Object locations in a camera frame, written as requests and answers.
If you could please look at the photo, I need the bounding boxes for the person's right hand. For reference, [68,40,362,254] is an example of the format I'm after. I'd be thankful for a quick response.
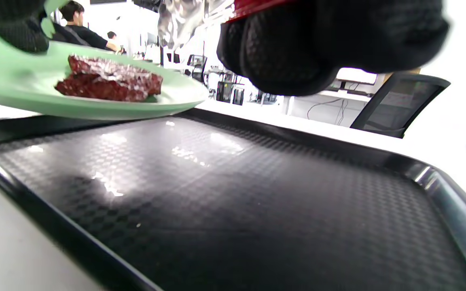
[217,0,450,97]

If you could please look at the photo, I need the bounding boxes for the person's left hand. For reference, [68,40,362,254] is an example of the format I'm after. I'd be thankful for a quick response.
[0,0,51,54]

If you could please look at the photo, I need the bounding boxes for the green plate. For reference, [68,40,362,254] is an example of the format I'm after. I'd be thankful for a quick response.
[0,0,209,120]

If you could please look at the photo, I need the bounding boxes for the red-handled kitchen tongs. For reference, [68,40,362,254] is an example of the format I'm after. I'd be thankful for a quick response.
[156,0,298,51]

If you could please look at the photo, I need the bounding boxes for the red-brown grilled steak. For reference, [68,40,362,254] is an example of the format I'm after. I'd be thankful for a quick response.
[54,55,163,102]

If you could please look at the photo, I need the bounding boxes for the white-screen monitor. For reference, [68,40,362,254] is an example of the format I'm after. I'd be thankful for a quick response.
[336,68,379,85]

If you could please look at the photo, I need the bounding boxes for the black mesh office chair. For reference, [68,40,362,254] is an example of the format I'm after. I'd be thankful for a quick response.
[350,73,451,139]

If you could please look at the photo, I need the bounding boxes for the black plastic tray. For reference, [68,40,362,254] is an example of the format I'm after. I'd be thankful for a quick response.
[0,108,466,291]

